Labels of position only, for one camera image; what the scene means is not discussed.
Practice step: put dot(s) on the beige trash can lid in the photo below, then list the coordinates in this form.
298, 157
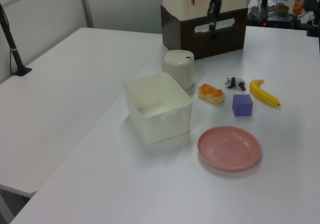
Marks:
178, 57

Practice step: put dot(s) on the white round trash can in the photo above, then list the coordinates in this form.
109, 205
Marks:
178, 74

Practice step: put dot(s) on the dark brown wooden drawer box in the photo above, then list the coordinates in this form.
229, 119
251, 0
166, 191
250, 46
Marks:
182, 39

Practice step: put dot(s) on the brown paper cup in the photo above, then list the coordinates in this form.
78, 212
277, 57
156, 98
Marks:
282, 9

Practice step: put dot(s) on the black white panda figurine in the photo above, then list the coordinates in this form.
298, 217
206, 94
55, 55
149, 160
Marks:
235, 81

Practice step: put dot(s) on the orange glazed toy bread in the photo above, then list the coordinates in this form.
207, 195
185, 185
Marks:
210, 93

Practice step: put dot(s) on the orange drink bottle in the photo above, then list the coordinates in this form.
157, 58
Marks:
298, 2

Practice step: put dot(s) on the yellow banana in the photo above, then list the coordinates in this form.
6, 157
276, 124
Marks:
262, 92

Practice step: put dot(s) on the purple blue cube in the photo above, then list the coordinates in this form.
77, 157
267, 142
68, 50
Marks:
242, 105

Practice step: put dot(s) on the white rectangular storage bin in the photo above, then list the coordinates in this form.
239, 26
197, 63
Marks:
160, 119

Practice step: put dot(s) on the pink plastic plate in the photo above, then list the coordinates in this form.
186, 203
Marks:
229, 148

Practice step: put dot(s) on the black table clamp mount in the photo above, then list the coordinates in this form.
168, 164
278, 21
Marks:
313, 24

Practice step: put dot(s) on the black camera stand pole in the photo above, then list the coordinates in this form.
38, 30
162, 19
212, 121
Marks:
13, 52

